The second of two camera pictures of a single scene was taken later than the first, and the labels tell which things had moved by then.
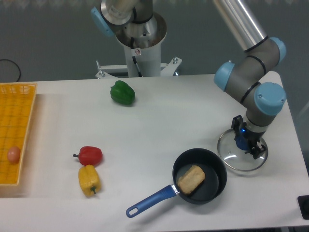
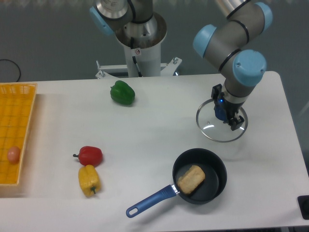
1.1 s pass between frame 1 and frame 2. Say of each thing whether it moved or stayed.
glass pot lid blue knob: moved
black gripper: moved
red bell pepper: stayed
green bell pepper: stayed
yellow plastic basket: stayed
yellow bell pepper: stayed
